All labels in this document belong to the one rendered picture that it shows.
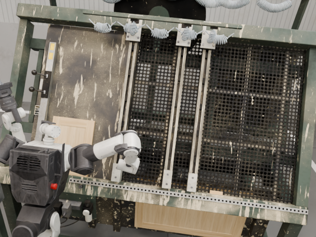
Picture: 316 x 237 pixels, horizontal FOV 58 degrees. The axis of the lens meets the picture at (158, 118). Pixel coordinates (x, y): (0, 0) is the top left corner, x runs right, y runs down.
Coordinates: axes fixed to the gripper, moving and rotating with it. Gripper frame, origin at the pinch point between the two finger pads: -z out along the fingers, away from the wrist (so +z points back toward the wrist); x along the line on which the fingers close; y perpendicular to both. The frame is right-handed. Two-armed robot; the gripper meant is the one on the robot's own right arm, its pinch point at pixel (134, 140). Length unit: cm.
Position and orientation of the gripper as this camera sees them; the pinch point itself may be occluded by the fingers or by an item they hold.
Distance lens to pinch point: 189.4
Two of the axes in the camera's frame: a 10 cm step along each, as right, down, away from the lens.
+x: 0.5, -7.7, -6.4
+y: -9.9, -1.2, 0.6
